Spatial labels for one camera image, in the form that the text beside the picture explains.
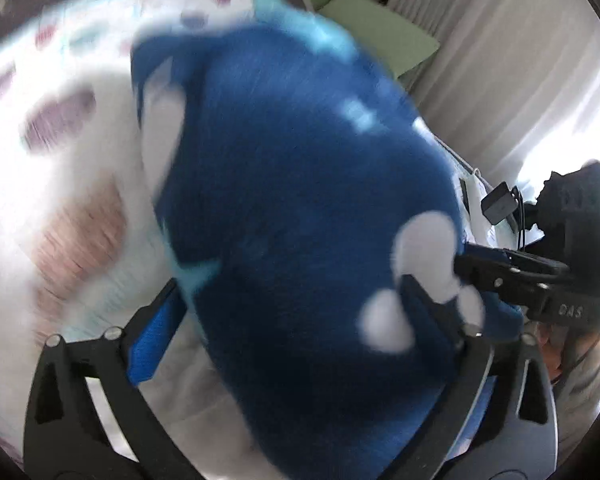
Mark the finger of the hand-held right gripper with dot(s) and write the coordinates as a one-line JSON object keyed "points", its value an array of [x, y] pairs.
{"points": [[535, 262], [505, 282]]}

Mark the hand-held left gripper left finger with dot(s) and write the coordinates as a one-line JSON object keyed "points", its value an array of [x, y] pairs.
{"points": [[155, 330]]}

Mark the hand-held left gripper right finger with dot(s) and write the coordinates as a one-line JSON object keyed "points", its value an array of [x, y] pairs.
{"points": [[432, 310]]}

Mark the blue star-print fleece garment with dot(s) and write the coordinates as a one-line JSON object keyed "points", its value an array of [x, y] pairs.
{"points": [[290, 185]]}

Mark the person's right hand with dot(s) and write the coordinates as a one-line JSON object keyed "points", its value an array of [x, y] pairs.
{"points": [[547, 355]]}

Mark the small black box device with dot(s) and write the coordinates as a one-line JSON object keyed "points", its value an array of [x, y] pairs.
{"points": [[500, 202]]}

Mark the white seashell-print quilt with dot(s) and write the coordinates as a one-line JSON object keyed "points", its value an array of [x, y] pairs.
{"points": [[55, 200]]}

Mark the grey pleated curtain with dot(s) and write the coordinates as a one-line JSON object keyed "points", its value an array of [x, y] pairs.
{"points": [[480, 60]]}

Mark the large green pillow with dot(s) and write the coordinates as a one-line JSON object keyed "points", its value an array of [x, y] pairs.
{"points": [[385, 40]]}

